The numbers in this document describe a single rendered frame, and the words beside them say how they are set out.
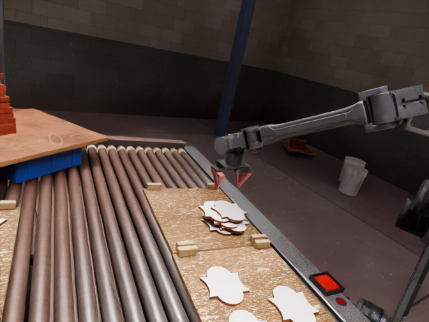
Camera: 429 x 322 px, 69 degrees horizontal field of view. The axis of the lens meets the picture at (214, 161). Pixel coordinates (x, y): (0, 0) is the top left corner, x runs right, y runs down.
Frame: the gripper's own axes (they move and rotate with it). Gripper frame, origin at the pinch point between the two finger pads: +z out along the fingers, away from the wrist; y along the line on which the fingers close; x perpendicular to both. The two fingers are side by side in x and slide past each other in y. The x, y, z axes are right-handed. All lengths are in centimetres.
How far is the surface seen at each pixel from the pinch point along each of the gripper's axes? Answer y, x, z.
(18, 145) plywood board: 65, -45, 1
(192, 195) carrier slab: 3.9, -16.9, 12.8
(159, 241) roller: 26.9, 6.2, 14.6
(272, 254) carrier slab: -5.2, 24.9, 12.8
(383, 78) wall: -458, -239, -39
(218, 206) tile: 3.5, 1.8, 7.0
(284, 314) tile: 9.3, 46.0, 11.4
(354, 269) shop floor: -177, -29, 111
